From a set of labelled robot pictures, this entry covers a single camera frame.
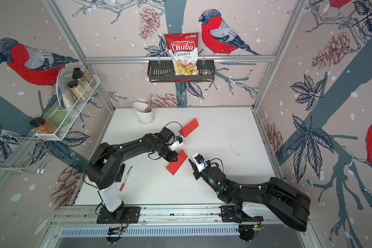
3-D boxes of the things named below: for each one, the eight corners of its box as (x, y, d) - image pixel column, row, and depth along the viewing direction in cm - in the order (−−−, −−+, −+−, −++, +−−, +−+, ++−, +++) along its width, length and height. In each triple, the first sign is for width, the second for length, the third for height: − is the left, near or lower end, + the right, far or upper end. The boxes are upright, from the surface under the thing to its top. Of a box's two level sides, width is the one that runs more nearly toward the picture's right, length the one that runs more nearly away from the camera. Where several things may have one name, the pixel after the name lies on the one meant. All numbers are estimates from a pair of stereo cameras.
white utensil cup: (137, 126, 111) (132, 114, 101) (137, 115, 119) (132, 102, 108) (153, 124, 113) (149, 111, 102) (153, 112, 120) (149, 100, 110)
